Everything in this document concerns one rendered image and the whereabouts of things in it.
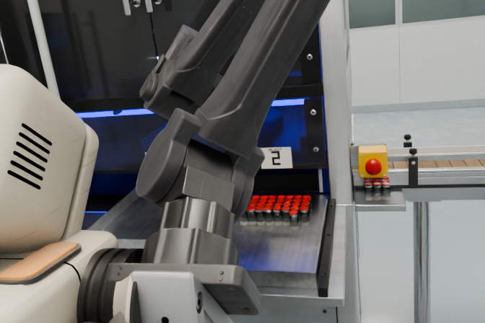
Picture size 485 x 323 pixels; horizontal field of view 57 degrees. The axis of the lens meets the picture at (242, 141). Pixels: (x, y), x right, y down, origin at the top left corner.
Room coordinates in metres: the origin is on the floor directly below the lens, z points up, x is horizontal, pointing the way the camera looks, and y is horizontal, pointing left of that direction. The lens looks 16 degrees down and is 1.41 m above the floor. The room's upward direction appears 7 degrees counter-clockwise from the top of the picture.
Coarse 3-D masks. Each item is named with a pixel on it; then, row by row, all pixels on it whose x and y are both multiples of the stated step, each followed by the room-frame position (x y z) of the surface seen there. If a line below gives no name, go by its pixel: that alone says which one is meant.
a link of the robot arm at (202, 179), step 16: (192, 144) 0.43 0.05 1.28; (192, 160) 0.41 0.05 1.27; (208, 160) 0.43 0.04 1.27; (224, 160) 0.44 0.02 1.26; (192, 176) 0.39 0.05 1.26; (208, 176) 0.40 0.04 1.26; (224, 176) 0.42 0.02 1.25; (176, 192) 0.39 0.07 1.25; (192, 192) 0.38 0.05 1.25; (208, 192) 0.39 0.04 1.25; (224, 192) 0.40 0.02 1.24
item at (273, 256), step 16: (256, 224) 1.03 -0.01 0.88; (320, 224) 0.99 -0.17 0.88; (240, 240) 0.96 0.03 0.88; (256, 240) 0.95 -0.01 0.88; (272, 240) 0.94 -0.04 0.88; (288, 240) 0.93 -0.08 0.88; (304, 240) 0.93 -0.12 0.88; (320, 240) 0.86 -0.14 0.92; (240, 256) 0.89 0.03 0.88; (256, 256) 0.88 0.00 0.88; (272, 256) 0.87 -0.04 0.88; (288, 256) 0.87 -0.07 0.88; (304, 256) 0.86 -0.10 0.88; (320, 256) 0.84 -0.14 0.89; (256, 272) 0.77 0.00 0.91; (272, 272) 0.76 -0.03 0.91; (288, 272) 0.75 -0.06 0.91; (304, 272) 0.75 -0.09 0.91
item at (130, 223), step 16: (112, 208) 1.17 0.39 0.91; (128, 208) 1.23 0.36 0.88; (144, 208) 1.22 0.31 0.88; (160, 208) 1.21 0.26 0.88; (96, 224) 1.09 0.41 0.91; (112, 224) 1.14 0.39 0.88; (128, 224) 1.12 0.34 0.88; (144, 224) 1.11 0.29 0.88; (128, 240) 0.97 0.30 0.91; (144, 240) 0.96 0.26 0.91
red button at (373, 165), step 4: (368, 160) 1.06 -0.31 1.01; (372, 160) 1.04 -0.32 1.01; (376, 160) 1.04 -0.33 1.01; (368, 164) 1.04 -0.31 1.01; (372, 164) 1.04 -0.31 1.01; (376, 164) 1.03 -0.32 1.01; (380, 164) 1.04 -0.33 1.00; (368, 168) 1.04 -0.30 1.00; (372, 168) 1.03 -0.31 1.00; (376, 168) 1.03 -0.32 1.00; (380, 168) 1.03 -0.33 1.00; (368, 172) 1.04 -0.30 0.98; (372, 172) 1.04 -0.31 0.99; (376, 172) 1.03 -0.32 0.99
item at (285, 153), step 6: (264, 150) 1.14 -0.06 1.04; (270, 150) 1.14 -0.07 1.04; (276, 150) 1.13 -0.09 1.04; (282, 150) 1.13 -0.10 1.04; (288, 150) 1.12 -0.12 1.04; (270, 156) 1.14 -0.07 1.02; (276, 156) 1.13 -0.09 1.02; (282, 156) 1.13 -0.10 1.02; (288, 156) 1.13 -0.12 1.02; (264, 162) 1.14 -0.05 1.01; (270, 162) 1.14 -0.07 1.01; (276, 162) 1.13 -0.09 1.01; (282, 162) 1.13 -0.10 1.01; (288, 162) 1.13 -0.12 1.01; (264, 168) 1.14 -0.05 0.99; (270, 168) 1.14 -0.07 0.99; (276, 168) 1.13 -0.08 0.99
